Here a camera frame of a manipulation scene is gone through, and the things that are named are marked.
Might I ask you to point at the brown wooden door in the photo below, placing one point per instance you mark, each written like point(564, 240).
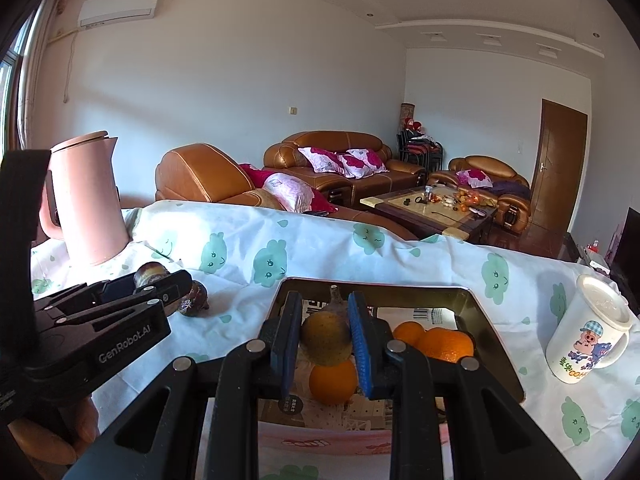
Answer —
point(557, 170)

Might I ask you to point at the window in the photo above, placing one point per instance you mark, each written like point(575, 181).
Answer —
point(7, 90)

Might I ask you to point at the cloud-print white tablecloth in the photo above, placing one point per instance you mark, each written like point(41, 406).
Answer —
point(400, 255)

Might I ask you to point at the heap of small tangerines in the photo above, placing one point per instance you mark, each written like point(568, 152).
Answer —
point(467, 199)

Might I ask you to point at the magenta blanket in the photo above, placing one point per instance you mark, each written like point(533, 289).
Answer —
point(255, 175)

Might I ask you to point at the person's left hand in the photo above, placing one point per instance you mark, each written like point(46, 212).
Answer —
point(55, 435)

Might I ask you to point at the white cartoon mug with lid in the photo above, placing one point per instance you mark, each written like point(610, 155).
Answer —
point(585, 340)

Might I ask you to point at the black television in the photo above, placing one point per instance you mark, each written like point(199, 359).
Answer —
point(630, 250)

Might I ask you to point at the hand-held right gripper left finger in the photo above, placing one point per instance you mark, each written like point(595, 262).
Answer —
point(287, 345)

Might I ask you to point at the brown leather three-seat sofa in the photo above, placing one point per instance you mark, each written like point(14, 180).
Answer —
point(330, 142)

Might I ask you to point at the pale pink pillow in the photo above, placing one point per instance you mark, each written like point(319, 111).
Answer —
point(292, 190)

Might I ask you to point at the brown leather sofa with stripes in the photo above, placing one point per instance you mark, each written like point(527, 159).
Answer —
point(200, 170)

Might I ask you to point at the pink electric kettle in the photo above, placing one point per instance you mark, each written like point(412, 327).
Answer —
point(85, 200)

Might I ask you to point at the brown leather armchair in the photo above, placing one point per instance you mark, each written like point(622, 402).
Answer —
point(490, 165)

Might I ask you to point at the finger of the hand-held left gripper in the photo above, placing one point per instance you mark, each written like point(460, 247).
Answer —
point(175, 287)
point(120, 287)

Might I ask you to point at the dark purple fruit piece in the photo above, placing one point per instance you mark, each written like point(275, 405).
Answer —
point(195, 300)

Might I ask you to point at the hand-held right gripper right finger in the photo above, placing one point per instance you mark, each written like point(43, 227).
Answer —
point(360, 345)

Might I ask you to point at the white wall air conditioner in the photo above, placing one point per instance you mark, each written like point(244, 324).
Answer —
point(120, 7)

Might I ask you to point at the stacked dark chairs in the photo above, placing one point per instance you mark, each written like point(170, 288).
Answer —
point(420, 152)

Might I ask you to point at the brown cream-edged fruit piece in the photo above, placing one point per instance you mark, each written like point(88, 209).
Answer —
point(150, 275)

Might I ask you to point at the wooden glass-top coffee table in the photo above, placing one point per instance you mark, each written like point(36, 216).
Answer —
point(400, 205)

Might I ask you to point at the floral white magenta pillow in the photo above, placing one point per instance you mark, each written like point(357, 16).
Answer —
point(362, 162)
point(322, 160)
point(475, 177)

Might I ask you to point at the tall patterned cylinder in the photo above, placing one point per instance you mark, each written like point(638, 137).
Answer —
point(407, 115)

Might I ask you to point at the orange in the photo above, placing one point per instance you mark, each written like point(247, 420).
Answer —
point(407, 332)
point(447, 345)
point(332, 385)

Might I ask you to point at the red plush toy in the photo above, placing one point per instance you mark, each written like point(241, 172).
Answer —
point(415, 125)

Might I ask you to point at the metal tray box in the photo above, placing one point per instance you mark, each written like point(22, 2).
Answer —
point(430, 315)

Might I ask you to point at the yellow-green round fruit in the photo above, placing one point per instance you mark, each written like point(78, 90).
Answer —
point(325, 337)

